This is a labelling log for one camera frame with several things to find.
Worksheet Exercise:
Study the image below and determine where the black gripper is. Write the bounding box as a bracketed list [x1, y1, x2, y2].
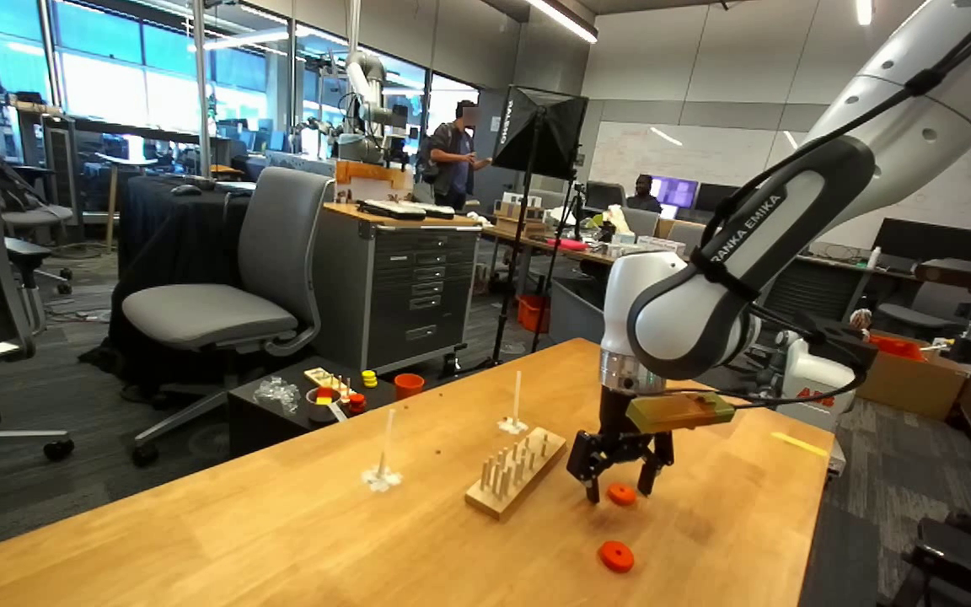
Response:
[567, 388, 676, 506]

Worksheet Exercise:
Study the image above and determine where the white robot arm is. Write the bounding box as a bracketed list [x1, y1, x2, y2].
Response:
[567, 0, 971, 491]

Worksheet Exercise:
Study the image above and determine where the white ABB robot base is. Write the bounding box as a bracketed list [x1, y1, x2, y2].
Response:
[779, 331, 854, 433]

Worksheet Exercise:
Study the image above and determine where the wooden peg board platform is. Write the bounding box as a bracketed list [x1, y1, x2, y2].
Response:
[467, 429, 567, 516]

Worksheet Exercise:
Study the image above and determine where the white stand with rod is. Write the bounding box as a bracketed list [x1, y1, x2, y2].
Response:
[498, 370, 530, 436]

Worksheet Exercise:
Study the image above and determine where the orange bowl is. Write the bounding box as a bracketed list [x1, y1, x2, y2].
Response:
[394, 370, 428, 397]

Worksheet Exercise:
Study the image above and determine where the clear stand with rod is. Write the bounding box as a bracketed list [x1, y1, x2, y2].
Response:
[361, 403, 401, 491]

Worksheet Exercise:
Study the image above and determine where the grey drawer cabinet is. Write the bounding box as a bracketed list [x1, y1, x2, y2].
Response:
[314, 203, 480, 370]

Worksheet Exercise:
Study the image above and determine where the black low side table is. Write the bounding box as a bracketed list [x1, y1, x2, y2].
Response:
[231, 357, 398, 455]

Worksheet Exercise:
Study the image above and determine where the cardboard box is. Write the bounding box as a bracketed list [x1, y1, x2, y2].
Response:
[858, 349, 971, 422]

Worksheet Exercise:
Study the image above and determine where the standing person dark shirt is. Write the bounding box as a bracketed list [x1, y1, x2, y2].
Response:
[425, 100, 483, 209]

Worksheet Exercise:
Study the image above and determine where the grey office chair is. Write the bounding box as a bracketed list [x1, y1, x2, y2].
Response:
[122, 164, 331, 464]

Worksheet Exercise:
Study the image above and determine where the wrist camera wooden mount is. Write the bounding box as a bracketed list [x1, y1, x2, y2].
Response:
[627, 392, 734, 436]

